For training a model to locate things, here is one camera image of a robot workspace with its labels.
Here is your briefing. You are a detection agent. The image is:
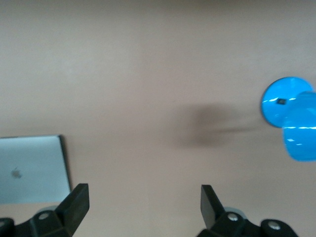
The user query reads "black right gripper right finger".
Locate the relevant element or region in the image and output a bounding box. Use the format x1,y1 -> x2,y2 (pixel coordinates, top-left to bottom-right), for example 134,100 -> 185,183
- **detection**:
197,184 -> 300,237

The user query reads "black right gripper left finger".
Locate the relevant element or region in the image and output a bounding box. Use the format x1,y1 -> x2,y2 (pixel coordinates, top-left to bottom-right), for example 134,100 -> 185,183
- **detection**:
0,183 -> 90,237

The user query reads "grey laptop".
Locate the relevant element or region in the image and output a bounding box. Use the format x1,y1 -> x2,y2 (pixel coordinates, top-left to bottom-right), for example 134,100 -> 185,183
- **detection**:
0,134 -> 73,205

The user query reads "blue desk lamp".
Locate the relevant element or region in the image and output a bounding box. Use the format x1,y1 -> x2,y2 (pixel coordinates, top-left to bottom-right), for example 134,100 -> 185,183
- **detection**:
260,76 -> 316,162

